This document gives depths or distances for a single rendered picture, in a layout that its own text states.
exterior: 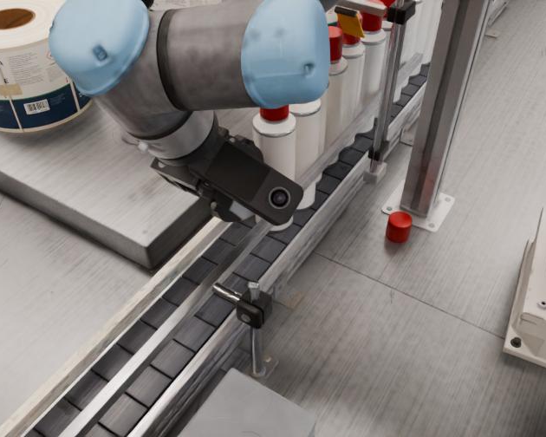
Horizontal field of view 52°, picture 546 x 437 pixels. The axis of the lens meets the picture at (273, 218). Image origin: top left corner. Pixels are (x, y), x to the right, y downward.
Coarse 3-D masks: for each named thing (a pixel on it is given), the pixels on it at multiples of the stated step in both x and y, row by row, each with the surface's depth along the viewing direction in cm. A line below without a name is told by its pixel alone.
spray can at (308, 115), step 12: (300, 108) 66; (312, 108) 66; (300, 120) 67; (312, 120) 67; (300, 132) 68; (312, 132) 68; (300, 144) 69; (312, 144) 70; (300, 156) 70; (312, 156) 71; (300, 168) 72; (312, 192) 76; (300, 204) 76; (312, 204) 78
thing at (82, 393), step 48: (240, 240) 73; (288, 240) 73; (192, 288) 68; (240, 288) 68; (144, 336) 63; (192, 336) 63; (96, 384) 58; (144, 384) 58; (48, 432) 55; (96, 432) 55
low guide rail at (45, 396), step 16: (208, 224) 70; (224, 224) 72; (192, 240) 68; (208, 240) 70; (176, 256) 67; (192, 256) 68; (160, 272) 65; (176, 272) 66; (144, 288) 63; (160, 288) 65; (128, 304) 62; (144, 304) 63; (112, 320) 60; (128, 320) 61; (96, 336) 59; (112, 336) 60; (80, 352) 57; (96, 352) 58; (64, 368) 56; (80, 368) 57; (48, 384) 55; (64, 384) 56; (32, 400) 53; (48, 400) 54; (16, 416) 52; (32, 416) 53; (0, 432) 51; (16, 432) 52
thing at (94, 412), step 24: (408, 72) 89; (360, 120) 79; (336, 144) 75; (312, 168) 71; (192, 312) 56; (168, 336) 53; (144, 360) 51; (120, 384) 49; (96, 408) 48; (72, 432) 46
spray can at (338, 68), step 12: (336, 36) 70; (336, 48) 71; (336, 60) 73; (336, 72) 73; (336, 84) 74; (336, 96) 76; (336, 108) 77; (336, 120) 78; (336, 132) 80; (324, 144) 81; (336, 156) 84
